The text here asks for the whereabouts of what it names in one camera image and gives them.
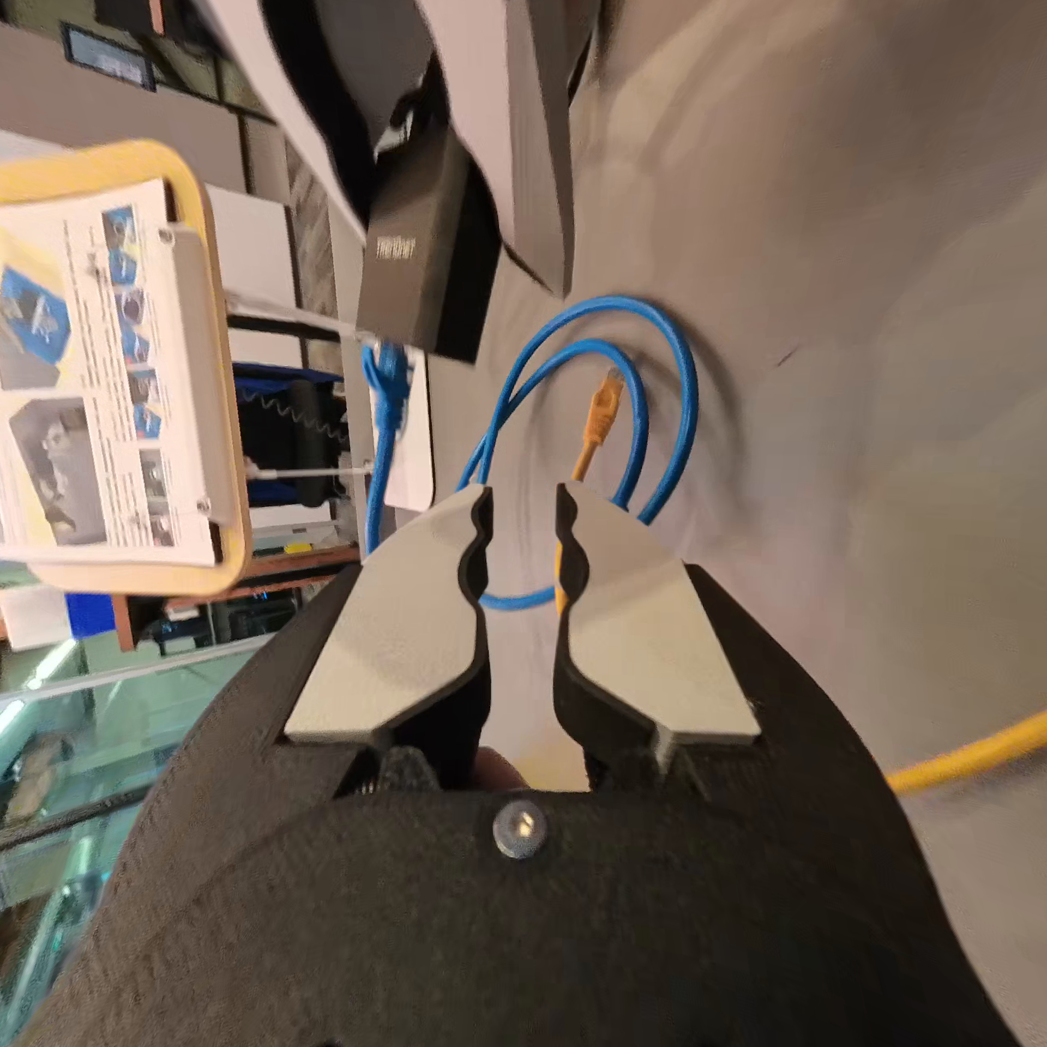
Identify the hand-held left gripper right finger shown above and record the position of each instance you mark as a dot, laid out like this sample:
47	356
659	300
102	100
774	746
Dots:
654	646

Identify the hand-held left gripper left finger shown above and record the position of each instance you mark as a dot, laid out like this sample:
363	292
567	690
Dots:
393	638

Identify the framed wall sign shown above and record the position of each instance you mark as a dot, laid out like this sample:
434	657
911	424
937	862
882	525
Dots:
106	57

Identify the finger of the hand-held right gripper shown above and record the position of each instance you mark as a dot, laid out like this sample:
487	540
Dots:
523	123
286	90

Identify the person's left hand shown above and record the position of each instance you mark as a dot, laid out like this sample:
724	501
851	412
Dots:
499	773

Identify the black ethernet switch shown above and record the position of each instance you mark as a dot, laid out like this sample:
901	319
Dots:
417	262

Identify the printed instruction sheet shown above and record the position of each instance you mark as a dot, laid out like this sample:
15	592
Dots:
90	343

